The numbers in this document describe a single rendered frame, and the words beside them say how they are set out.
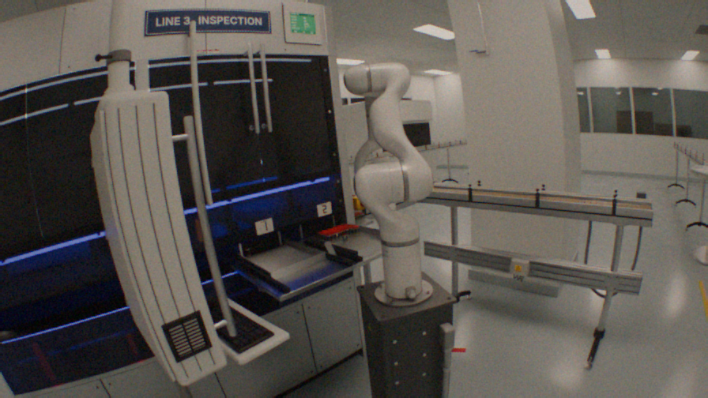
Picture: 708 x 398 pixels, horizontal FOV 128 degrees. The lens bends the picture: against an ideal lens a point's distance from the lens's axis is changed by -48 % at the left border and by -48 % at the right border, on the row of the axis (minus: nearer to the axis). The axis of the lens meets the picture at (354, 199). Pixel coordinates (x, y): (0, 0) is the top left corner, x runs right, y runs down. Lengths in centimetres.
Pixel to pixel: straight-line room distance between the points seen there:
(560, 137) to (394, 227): 179
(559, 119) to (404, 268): 181
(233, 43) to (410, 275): 117
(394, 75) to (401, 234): 52
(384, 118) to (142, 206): 71
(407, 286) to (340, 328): 98
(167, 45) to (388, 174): 101
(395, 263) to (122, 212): 75
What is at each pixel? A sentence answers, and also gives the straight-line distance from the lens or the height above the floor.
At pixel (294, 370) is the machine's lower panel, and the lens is 187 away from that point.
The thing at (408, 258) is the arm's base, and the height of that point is 101.
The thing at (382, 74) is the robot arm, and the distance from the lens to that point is 112.
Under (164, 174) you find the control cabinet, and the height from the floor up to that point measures 135.
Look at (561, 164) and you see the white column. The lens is 253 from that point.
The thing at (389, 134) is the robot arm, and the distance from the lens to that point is 100.
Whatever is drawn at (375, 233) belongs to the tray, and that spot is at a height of 89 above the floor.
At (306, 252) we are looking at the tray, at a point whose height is 89.
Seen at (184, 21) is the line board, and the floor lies 196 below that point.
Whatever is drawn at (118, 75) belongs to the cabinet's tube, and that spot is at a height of 166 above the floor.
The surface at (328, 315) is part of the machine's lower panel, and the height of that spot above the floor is 44.
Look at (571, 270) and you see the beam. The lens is 207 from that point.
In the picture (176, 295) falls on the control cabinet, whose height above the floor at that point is 106.
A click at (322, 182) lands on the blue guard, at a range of 165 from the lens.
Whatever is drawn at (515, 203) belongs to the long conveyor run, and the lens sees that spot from 202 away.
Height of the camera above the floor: 138
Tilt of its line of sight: 11 degrees down
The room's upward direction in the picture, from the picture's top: 6 degrees counter-clockwise
